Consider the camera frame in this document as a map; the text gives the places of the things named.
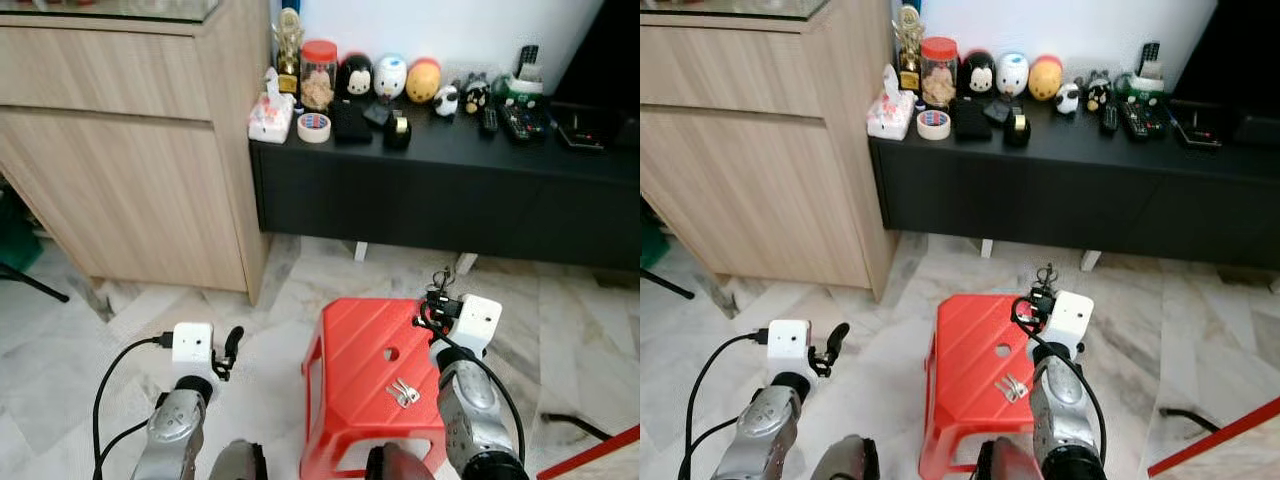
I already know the black low console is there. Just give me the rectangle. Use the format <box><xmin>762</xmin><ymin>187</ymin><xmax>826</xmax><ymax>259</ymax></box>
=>
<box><xmin>867</xmin><ymin>97</ymin><xmax>1280</xmax><ymax>271</ymax></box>
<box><xmin>249</xmin><ymin>98</ymin><xmax>641</xmax><ymax>273</ymax></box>

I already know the black metal leg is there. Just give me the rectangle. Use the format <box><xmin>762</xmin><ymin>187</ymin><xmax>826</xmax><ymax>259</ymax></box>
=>
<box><xmin>0</xmin><ymin>261</ymin><xmax>71</xmax><ymax>304</ymax></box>
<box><xmin>539</xmin><ymin>412</ymin><xmax>614</xmax><ymax>443</ymax></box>
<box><xmin>1158</xmin><ymin>406</ymin><xmax>1225</xmax><ymax>435</ymax></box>
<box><xmin>640</xmin><ymin>267</ymin><xmax>697</xmax><ymax>300</ymax></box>

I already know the black television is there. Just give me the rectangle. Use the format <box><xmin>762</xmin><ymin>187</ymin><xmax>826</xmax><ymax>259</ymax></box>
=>
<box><xmin>553</xmin><ymin>0</ymin><xmax>641</xmax><ymax>123</ymax></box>
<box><xmin>1168</xmin><ymin>0</ymin><xmax>1280</xmax><ymax>118</ymax></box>

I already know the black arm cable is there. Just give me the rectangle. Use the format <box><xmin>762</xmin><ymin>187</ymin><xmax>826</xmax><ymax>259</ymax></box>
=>
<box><xmin>413</xmin><ymin>298</ymin><xmax>527</xmax><ymax>463</ymax></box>
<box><xmin>677</xmin><ymin>331</ymin><xmax>770</xmax><ymax>480</ymax></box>
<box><xmin>1009</xmin><ymin>294</ymin><xmax>1110</xmax><ymax>463</ymax></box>
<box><xmin>92</xmin><ymin>333</ymin><xmax>177</xmax><ymax>480</ymax></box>

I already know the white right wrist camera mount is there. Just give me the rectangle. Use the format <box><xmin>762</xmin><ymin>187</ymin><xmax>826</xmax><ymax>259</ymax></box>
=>
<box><xmin>1047</xmin><ymin>289</ymin><xmax>1096</xmax><ymax>354</ymax></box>
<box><xmin>454</xmin><ymin>294</ymin><xmax>504</xmax><ymax>360</ymax></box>

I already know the gold trophy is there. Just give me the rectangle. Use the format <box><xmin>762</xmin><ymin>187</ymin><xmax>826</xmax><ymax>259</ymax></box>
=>
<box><xmin>896</xmin><ymin>4</ymin><xmax>927</xmax><ymax>94</ymax></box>
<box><xmin>274</xmin><ymin>7</ymin><xmax>304</xmax><ymax>97</ymax></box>

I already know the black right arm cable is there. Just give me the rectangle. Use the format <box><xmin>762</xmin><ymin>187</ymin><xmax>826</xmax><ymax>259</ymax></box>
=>
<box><xmin>413</xmin><ymin>298</ymin><xmax>527</xmax><ymax>463</ymax></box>
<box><xmin>1009</xmin><ymin>294</ymin><xmax>1110</xmax><ymax>463</ymax></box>

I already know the red plastic stool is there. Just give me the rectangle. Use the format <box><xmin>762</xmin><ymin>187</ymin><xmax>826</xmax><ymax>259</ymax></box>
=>
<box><xmin>299</xmin><ymin>297</ymin><xmax>449</xmax><ymax>480</ymax></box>
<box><xmin>918</xmin><ymin>293</ymin><xmax>1043</xmax><ymax>480</ymax></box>

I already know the red furniture edge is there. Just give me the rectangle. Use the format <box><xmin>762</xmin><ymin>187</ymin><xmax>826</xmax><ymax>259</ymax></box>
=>
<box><xmin>1147</xmin><ymin>396</ymin><xmax>1280</xmax><ymax>479</ymax></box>

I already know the black wallet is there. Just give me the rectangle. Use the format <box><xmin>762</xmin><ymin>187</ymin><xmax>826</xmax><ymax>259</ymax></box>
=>
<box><xmin>949</xmin><ymin>96</ymin><xmax>994</xmax><ymax>142</ymax></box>
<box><xmin>329</xmin><ymin>98</ymin><xmax>374</xmax><ymax>144</ymax></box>

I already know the flat black box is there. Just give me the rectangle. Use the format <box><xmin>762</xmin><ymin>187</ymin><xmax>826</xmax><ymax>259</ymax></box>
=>
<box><xmin>552</xmin><ymin>103</ymin><xmax>608</xmax><ymax>152</ymax></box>
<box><xmin>1171</xmin><ymin>100</ymin><xmax>1227</xmax><ymax>150</ymax></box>

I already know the white egg shaped toy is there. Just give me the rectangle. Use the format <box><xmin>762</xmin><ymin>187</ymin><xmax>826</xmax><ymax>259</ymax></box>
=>
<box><xmin>373</xmin><ymin>54</ymin><xmax>409</xmax><ymax>102</ymax></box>
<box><xmin>994</xmin><ymin>51</ymin><xmax>1031</xmax><ymax>100</ymax></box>

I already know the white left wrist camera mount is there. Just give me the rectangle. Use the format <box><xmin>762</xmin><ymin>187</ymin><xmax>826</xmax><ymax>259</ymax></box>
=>
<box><xmin>766</xmin><ymin>318</ymin><xmax>812</xmax><ymax>375</ymax></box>
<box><xmin>171</xmin><ymin>321</ymin><xmax>216</xmax><ymax>378</ymax></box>

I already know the small black figure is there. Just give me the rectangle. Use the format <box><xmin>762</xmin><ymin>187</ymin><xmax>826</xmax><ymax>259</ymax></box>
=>
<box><xmin>1084</xmin><ymin>69</ymin><xmax>1115</xmax><ymax>113</ymax></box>
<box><xmin>461</xmin><ymin>72</ymin><xmax>492</xmax><ymax>115</ymax></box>

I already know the dark green bin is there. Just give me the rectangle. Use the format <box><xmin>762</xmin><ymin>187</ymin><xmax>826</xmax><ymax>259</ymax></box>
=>
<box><xmin>0</xmin><ymin>183</ymin><xmax>43</xmax><ymax>273</ymax></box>
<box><xmin>640</xmin><ymin>198</ymin><xmax>670</xmax><ymax>271</ymax></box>

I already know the black tape dispenser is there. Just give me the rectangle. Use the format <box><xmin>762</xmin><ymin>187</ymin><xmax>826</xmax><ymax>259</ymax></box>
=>
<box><xmin>383</xmin><ymin>112</ymin><xmax>414</xmax><ymax>152</ymax></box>
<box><xmin>1003</xmin><ymin>109</ymin><xmax>1033</xmax><ymax>150</ymax></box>

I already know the light wooden cabinet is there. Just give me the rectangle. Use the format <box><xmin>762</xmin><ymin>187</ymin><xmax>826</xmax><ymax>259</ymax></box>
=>
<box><xmin>0</xmin><ymin>0</ymin><xmax>273</xmax><ymax>306</ymax></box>
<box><xmin>640</xmin><ymin>0</ymin><xmax>900</xmax><ymax>304</ymax></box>

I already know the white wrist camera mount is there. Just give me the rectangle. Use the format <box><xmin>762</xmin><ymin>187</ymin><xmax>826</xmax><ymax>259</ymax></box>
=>
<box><xmin>171</xmin><ymin>321</ymin><xmax>216</xmax><ymax>378</ymax></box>
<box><xmin>454</xmin><ymin>294</ymin><xmax>504</xmax><ymax>360</ymax></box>
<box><xmin>766</xmin><ymin>318</ymin><xmax>812</xmax><ymax>375</ymax></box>
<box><xmin>1047</xmin><ymin>289</ymin><xmax>1096</xmax><ymax>354</ymax></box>

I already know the white pink tissue pack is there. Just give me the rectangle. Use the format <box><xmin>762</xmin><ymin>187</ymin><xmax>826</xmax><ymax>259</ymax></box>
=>
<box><xmin>866</xmin><ymin>64</ymin><xmax>917</xmax><ymax>142</ymax></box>
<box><xmin>247</xmin><ymin>67</ymin><xmax>297</xmax><ymax>145</ymax></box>

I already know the clear jar red lid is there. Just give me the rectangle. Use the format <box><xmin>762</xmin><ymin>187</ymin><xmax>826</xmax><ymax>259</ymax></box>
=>
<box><xmin>300</xmin><ymin>40</ymin><xmax>339</xmax><ymax>112</ymax></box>
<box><xmin>920</xmin><ymin>37</ymin><xmax>960</xmax><ymax>110</ymax></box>

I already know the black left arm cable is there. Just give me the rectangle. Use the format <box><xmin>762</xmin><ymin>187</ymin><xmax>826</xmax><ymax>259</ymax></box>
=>
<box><xmin>677</xmin><ymin>331</ymin><xmax>770</xmax><ymax>480</ymax></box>
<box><xmin>92</xmin><ymin>333</ymin><xmax>177</xmax><ymax>480</ymax></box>

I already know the green white holder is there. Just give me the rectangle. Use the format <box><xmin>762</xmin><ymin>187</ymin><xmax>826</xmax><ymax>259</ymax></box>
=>
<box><xmin>1119</xmin><ymin>69</ymin><xmax>1167</xmax><ymax>107</ymax></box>
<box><xmin>499</xmin><ymin>72</ymin><xmax>547</xmax><ymax>109</ymax></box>

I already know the yellow egg shaped toy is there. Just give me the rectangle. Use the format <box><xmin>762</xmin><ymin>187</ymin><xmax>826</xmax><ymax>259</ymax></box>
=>
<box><xmin>405</xmin><ymin>57</ymin><xmax>443</xmax><ymax>105</ymax></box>
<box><xmin>1027</xmin><ymin>54</ymin><xmax>1065</xmax><ymax>103</ymax></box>

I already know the robot right leg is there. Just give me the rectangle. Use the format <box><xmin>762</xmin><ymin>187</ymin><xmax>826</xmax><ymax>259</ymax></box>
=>
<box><xmin>974</xmin><ymin>437</ymin><xmax>1043</xmax><ymax>480</ymax></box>
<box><xmin>364</xmin><ymin>442</ymin><xmax>437</xmax><ymax>480</ymax></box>

